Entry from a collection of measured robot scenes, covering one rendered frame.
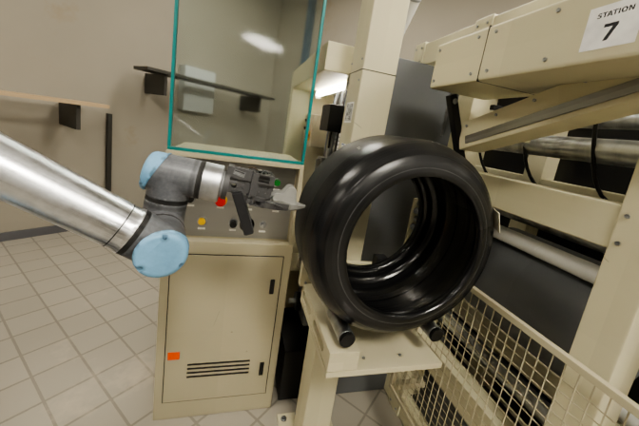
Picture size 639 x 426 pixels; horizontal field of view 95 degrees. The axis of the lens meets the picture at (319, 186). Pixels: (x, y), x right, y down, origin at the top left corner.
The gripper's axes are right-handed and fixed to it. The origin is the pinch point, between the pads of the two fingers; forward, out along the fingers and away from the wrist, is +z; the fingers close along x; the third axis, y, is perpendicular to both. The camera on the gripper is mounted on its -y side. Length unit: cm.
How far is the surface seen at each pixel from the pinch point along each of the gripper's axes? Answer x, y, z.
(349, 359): -10.6, -36.0, 21.6
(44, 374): 83, -134, -86
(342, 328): -8.2, -28.4, 18.2
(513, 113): 0, 41, 56
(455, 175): -11.6, 18.9, 33.5
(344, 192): -9.8, 8.3, 7.0
